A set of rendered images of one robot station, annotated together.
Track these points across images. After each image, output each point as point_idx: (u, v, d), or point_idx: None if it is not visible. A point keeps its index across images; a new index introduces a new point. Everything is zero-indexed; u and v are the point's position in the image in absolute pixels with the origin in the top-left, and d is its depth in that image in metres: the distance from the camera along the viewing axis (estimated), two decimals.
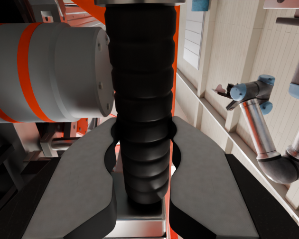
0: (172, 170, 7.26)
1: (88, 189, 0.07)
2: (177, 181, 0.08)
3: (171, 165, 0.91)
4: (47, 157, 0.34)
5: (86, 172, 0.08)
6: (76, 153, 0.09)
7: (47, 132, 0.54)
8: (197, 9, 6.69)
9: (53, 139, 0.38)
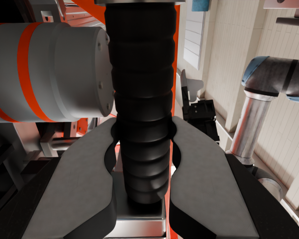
0: (172, 170, 7.25)
1: (88, 189, 0.07)
2: (177, 181, 0.08)
3: (171, 165, 0.91)
4: (47, 157, 0.34)
5: (86, 172, 0.08)
6: (76, 153, 0.09)
7: (47, 132, 0.54)
8: (197, 9, 6.69)
9: (53, 139, 0.38)
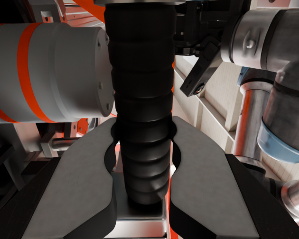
0: (172, 170, 7.28)
1: (88, 189, 0.07)
2: (177, 181, 0.08)
3: (170, 160, 0.94)
4: (48, 157, 0.34)
5: (86, 172, 0.08)
6: (76, 153, 0.09)
7: (48, 132, 0.54)
8: None
9: (53, 140, 0.38)
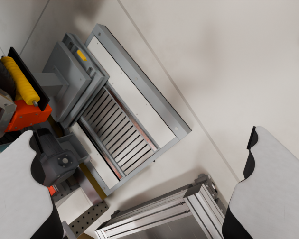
0: None
1: (21, 208, 0.07)
2: (241, 191, 0.07)
3: None
4: None
5: (13, 193, 0.07)
6: None
7: None
8: None
9: None
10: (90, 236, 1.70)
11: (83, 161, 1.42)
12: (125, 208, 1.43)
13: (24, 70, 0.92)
